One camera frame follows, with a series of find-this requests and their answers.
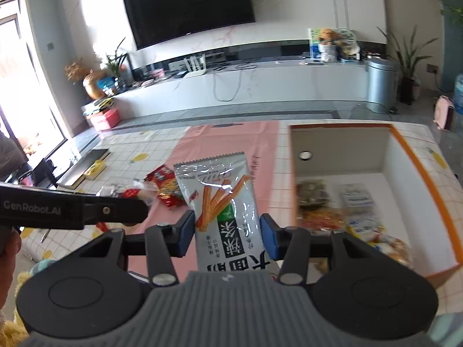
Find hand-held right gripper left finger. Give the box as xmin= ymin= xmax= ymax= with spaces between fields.
xmin=82 ymin=210 xmax=196 ymax=288

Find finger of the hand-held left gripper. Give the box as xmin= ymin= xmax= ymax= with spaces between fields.
xmin=83 ymin=195 xmax=149 ymax=227

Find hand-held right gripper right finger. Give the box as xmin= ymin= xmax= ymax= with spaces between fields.
xmin=260 ymin=213 xmax=373 ymax=286

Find clear packet of pale pastry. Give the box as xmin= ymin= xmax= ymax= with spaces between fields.
xmin=97 ymin=178 xmax=159 ymax=207

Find silver snack packet red label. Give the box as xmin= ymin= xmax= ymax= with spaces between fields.
xmin=173 ymin=151 xmax=282 ymax=283

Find clear tray of white balls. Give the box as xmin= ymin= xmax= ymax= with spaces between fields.
xmin=339 ymin=184 xmax=376 ymax=207

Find orange storage box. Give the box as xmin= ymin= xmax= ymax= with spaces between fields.
xmin=288 ymin=123 xmax=463 ymax=280

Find person's left hand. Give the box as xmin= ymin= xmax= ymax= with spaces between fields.
xmin=0 ymin=225 xmax=22 ymax=261

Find black chair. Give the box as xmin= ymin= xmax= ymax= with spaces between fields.
xmin=10 ymin=158 xmax=56 ymax=189

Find small yellow box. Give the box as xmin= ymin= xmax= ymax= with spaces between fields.
xmin=83 ymin=159 xmax=106 ymax=178

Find black flat board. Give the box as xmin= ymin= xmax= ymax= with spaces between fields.
xmin=56 ymin=148 xmax=110 ymax=188

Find teal fuzzy cloth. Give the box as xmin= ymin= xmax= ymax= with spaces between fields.
xmin=28 ymin=259 xmax=56 ymax=277

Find pink box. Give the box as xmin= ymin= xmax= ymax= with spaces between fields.
xmin=88 ymin=107 xmax=120 ymax=132

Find pink table cloth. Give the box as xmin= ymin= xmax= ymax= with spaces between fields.
xmin=126 ymin=121 xmax=282 ymax=283

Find pile of papers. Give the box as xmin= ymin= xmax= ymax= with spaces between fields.
xmin=82 ymin=97 xmax=117 ymax=115

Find brown snack bag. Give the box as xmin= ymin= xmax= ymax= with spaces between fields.
xmin=368 ymin=234 xmax=414 ymax=265

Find blue packet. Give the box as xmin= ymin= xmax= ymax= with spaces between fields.
xmin=98 ymin=77 xmax=118 ymax=95

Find orange vase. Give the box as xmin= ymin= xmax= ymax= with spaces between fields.
xmin=82 ymin=71 xmax=108 ymax=100

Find yellow plush cloth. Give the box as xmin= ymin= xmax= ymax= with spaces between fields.
xmin=0 ymin=270 xmax=31 ymax=347

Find dried flowers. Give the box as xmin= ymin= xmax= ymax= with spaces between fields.
xmin=65 ymin=60 xmax=88 ymax=82

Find green plant in glass vase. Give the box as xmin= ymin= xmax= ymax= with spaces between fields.
xmin=104 ymin=38 xmax=131 ymax=88

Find white marble TV console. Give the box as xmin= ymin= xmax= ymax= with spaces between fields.
xmin=113 ymin=59 xmax=370 ymax=121

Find white router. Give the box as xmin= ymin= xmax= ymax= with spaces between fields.
xmin=183 ymin=54 xmax=208 ymax=77

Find silver trash can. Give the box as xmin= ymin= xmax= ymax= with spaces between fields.
xmin=365 ymin=58 xmax=398 ymax=114

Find blue picture card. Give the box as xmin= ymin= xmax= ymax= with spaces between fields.
xmin=308 ymin=27 xmax=325 ymax=59

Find teddy bear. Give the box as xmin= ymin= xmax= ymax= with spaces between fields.
xmin=318 ymin=28 xmax=341 ymax=62

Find potted green plant black pot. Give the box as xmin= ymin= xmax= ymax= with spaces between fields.
xmin=376 ymin=25 xmax=431 ymax=106

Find round hand fan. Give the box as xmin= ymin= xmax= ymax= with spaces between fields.
xmin=336 ymin=28 xmax=360 ymax=60

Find pink heater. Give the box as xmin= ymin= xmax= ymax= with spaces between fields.
xmin=433 ymin=95 xmax=456 ymax=130

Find black television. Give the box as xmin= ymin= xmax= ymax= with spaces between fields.
xmin=121 ymin=0 xmax=256 ymax=51

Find blue water jug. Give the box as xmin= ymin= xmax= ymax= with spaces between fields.
xmin=452 ymin=74 xmax=463 ymax=117

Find black cable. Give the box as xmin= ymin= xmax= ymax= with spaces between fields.
xmin=212 ymin=63 xmax=258 ymax=102

